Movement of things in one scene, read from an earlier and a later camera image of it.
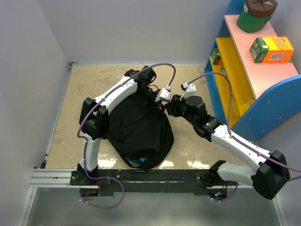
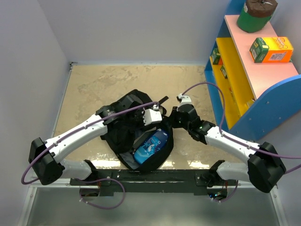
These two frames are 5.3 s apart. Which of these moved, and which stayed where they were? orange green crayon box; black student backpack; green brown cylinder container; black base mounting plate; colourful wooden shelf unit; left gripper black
Moved: left gripper black; black student backpack
Stayed: black base mounting plate; orange green crayon box; colourful wooden shelf unit; green brown cylinder container
